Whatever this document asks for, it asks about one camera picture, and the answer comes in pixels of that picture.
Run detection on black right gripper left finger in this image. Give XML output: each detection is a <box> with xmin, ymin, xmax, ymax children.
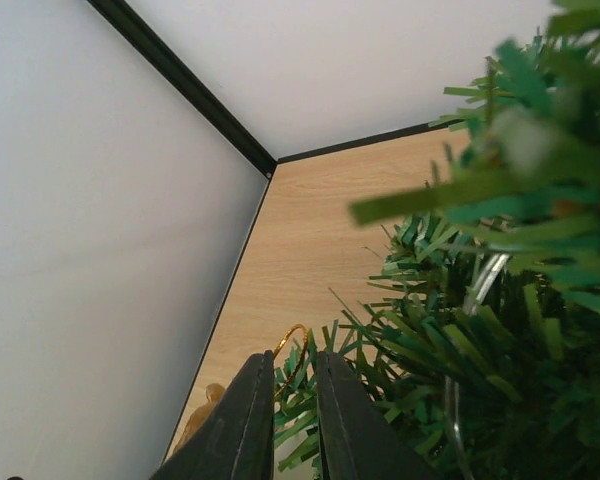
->
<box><xmin>151</xmin><ymin>350</ymin><xmax>274</xmax><ymax>480</ymax></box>

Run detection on wooden ornament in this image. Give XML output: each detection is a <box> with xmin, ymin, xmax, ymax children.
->
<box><xmin>172</xmin><ymin>324</ymin><xmax>309</xmax><ymax>454</ymax></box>

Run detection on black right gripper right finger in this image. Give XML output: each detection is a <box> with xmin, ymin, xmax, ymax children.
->
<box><xmin>316</xmin><ymin>352</ymin><xmax>435</xmax><ymax>480</ymax></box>

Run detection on small green christmas tree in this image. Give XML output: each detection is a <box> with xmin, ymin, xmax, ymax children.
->
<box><xmin>276</xmin><ymin>1</ymin><xmax>600</xmax><ymax>479</ymax></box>

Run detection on clear led string lights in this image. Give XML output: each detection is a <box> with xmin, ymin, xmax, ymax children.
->
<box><xmin>444</xmin><ymin>254</ymin><xmax>510</xmax><ymax>480</ymax></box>

